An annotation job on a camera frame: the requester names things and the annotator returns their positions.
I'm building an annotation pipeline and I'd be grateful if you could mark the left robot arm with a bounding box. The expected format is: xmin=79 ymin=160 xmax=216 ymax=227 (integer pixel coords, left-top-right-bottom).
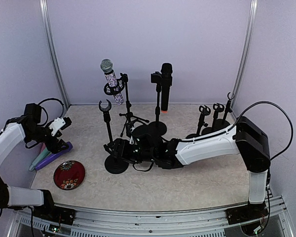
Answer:
xmin=0 ymin=103 xmax=72 ymax=220

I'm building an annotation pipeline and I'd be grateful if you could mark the front aluminium rail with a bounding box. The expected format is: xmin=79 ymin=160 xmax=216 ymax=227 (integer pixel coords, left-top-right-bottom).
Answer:
xmin=12 ymin=195 xmax=294 ymax=237

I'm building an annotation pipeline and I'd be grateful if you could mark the left aluminium frame post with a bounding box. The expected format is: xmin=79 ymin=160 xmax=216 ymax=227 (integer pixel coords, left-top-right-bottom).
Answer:
xmin=39 ymin=0 xmax=71 ymax=110

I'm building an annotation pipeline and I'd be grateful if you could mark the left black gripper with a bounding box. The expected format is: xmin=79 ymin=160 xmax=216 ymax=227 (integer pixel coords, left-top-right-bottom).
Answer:
xmin=27 ymin=123 xmax=69 ymax=154

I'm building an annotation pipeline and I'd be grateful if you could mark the black stand of purple microphone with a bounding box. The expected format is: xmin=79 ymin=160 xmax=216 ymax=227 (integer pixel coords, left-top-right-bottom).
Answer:
xmin=98 ymin=99 xmax=129 ymax=174

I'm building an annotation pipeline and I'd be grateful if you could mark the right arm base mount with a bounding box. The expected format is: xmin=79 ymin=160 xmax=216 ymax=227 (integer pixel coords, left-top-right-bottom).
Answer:
xmin=225 ymin=204 xmax=268 ymax=225

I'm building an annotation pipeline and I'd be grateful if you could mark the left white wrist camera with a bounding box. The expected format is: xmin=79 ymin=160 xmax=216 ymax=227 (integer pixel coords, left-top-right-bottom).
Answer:
xmin=48 ymin=118 xmax=66 ymax=136

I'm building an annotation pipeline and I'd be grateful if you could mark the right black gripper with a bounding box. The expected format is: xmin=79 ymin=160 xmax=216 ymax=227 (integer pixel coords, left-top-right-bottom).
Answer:
xmin=104 ymin=139 xmax=155 ymax=165

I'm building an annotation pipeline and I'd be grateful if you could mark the black tripod stand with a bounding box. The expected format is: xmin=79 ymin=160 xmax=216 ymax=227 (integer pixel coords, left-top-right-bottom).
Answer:
xmin=117 ymin=73 xmax=149 ymax=137

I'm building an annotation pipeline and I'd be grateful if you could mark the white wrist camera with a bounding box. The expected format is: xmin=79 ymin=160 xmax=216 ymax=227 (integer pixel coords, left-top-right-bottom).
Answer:
xmin=129 ymin=136 xmax=135 ymax=145
xmin=48 ymin=118 xmax=66 ymax=136

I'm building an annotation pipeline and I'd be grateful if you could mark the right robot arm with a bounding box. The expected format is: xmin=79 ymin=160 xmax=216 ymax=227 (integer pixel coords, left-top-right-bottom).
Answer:
xmin=104 ymin=117 xmax=271 ymax=219

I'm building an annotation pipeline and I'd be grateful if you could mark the black microphone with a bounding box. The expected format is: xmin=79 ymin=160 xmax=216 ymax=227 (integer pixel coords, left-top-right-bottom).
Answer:
xmin=161 ymin=63 xmax=173 ymax=113

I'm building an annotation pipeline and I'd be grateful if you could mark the purple-head microphone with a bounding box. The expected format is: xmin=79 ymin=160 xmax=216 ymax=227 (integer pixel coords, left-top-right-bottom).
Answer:
xmin=35 ymin=142 xmax=73 ymax=170

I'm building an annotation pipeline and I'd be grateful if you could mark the black stand of orange microphone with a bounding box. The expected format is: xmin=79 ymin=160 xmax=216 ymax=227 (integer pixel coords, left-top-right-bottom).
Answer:
xmin=216 ymin=92 xmax=235 ymax=130

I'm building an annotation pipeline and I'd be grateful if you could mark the aluminium frame post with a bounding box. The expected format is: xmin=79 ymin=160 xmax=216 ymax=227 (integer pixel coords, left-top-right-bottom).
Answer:
xmin=39 ymin=0 xmax=71 ymax=110
xmin=231 ymin=0 xmax=259 ymax=108

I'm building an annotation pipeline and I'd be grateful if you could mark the black stand of teal microphone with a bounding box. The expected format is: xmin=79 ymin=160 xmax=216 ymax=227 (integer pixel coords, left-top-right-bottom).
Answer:
xmin=186 ymin=105 xmax=211 ymax=139

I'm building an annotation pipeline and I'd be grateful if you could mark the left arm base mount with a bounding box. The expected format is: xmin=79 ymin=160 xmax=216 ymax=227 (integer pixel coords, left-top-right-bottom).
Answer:
xmin=34 ymin=206 xmax=75 ymax=226

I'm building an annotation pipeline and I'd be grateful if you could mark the black stand of pink microphone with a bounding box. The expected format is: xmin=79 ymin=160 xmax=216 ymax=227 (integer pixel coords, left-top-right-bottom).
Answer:
xmin=201 ymin=103 xmax=224 ymax=135

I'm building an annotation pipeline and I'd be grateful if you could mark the glitter silver-head microphone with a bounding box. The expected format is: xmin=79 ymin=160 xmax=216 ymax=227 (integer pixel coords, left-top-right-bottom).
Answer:
xmin=100 ymin=59 xmax=124 ymax=105

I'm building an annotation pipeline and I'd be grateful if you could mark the teal microphone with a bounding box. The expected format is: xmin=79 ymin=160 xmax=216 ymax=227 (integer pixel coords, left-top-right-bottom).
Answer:
xmin=29 ymin=149 xmax=51 ymax=171

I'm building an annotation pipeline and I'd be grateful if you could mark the right aluminium frame post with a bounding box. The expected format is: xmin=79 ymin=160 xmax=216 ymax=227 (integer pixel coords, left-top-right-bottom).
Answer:
xmin=231 ymin=0 xmax=259 ymax=108

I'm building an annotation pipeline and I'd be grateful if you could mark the red floral plate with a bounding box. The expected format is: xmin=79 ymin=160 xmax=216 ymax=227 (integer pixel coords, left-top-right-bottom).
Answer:
xmin=53 ymin=160 xmax=86 ymax=191

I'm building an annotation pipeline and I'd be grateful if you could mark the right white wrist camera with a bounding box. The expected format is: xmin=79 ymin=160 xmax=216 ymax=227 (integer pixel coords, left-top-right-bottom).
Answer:
xmin=129 ymin=136 xmax=135 ymax=145

